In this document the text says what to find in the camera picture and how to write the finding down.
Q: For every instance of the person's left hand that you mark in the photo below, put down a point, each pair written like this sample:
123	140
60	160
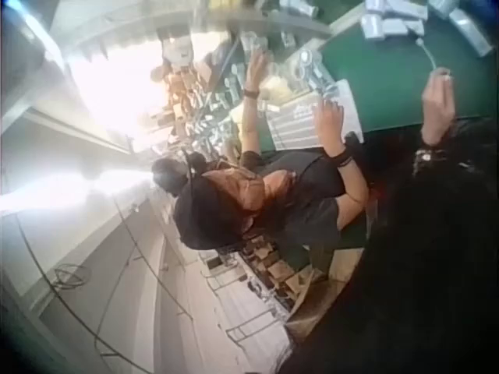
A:
438	113

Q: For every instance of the person's left fingers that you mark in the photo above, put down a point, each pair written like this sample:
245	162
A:
440	76

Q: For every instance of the green table mat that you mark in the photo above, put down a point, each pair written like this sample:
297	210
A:
390	74

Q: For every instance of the heap of silver packets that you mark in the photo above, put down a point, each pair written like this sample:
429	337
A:
393	21

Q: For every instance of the black wrist band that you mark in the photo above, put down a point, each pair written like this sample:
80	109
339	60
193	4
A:
429	157

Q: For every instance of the group of silver metal parts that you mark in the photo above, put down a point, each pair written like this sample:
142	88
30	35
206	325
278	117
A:
312	70

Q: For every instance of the white printed paper sheet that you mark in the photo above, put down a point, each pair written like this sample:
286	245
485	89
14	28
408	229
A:
296	124

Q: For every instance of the cluttered workbench with parts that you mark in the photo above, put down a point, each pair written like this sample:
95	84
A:
195	101

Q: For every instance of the row of brown cardboard boxes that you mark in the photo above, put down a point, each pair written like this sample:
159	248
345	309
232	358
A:
280	272

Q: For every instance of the grey metal floor frames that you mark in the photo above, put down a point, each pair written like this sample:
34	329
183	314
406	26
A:
241	296

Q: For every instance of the grey curved shelf rail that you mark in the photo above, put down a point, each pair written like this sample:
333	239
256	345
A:
218	17

